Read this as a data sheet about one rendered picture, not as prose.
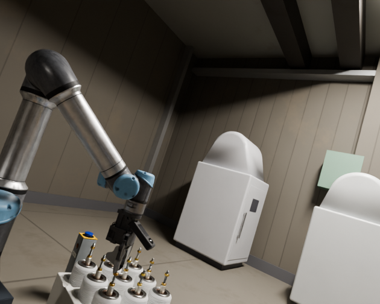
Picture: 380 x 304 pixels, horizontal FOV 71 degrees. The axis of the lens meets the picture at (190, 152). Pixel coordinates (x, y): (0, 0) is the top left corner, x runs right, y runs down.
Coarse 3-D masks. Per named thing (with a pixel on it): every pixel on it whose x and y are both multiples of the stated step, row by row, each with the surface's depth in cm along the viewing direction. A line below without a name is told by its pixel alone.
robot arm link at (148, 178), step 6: (138, 174) 96; (144, 174) 95; (150, 174) 97; (138, 180) 95; (144, 180) 95; (150, 180) 96; (144, 186) 95; (150, 186) 97; (138, 192) 95; (144, 192) 95; (132, 198) 95; (138, 198) 95; (144, 198) 96
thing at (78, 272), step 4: (76, 264) 110; (76, 268) 108; (80, 268) 108; (84, 268) 108; (88, 268) 109; (92, 268) 110; (96, 268) 112; (72, 272) 109; (76, 272) 108; (80, 272) 108; (84, 272) 108; (88, 272) 108; (92, 272) 110; (72, 276) 108; (76, 276) 107; (80, 276) 107; (68, 280) 110; (72, 280) 107; (76, 280) 107; (80, 280) 107; (72, 284) 107; (76, 284) 107; (80, 284) 107
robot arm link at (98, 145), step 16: (32, 64) 70; (48, 64) 69; (64, 64) 72; (32, 80) 71; (48, 80) 69; (64, 80) 70; (48, 96) 70; (64, 96) 71; (80, 96) 74; (64, 112) 72; (80, 112) 73; (80, 128) 74; (96, 128) 75; (96, 144) 75; (112, 144) 79; (96, 160) 77; (112, 160) 77; (112, 176) 78; (128, 176) 78; (128, 192) 78
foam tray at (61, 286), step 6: (60, 276) 110; (66, 276) 113; (54, 282) 112; (60, 282) 107; (66, 282) 107; (54, 288) 110; (60, 288) 106; (66, 288) 102; (72, 288) 104; (78, 288) 105; (54, 294) 108; (60, 294) 104; (66, 294) 100; (72, 294) 100; (48, 300) 110; (54, 300) 106; (60, 300) 102; (66, 300) 99; (72, 300) 96; (78, 300) 97
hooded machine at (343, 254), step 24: (336, 192) 224; (360, 192) 215; (312, 216) 226; (336, 216) 217; (360, 216) 210; (312, 240) 221; (336, 240) 212; (360, 240) 203; (312, 264) 217; (336, 264) 208; (360, 264) 199; (312, 288) 212; (336, 288) 204; (360, 288) 195
